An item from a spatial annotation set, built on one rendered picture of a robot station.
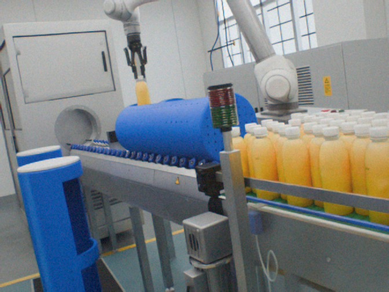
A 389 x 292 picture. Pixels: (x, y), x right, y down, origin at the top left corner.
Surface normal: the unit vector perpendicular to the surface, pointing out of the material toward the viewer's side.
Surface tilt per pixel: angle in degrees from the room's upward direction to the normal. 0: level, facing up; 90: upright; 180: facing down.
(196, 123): 75
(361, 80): 90
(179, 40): 90
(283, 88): 97
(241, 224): 90
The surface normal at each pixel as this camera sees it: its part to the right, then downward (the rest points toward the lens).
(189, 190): -0.83, -0.14
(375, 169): -0.63, 0.19
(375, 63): 0.44, 0.05
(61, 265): 0.12, 0.11
